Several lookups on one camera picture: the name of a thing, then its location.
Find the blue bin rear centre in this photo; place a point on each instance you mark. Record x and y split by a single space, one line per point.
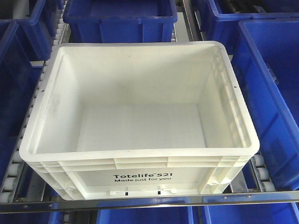
124 21

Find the roller track shelf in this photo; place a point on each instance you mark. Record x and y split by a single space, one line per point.
9 183
261 174

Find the blue bin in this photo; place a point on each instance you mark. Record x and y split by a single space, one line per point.
219 18
163 215
261 213
124 21
37 24

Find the blue bin shelf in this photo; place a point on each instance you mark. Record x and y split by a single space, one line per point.
17 83
266 64

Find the white plastic Totelife bin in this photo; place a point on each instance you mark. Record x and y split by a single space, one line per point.
138 119

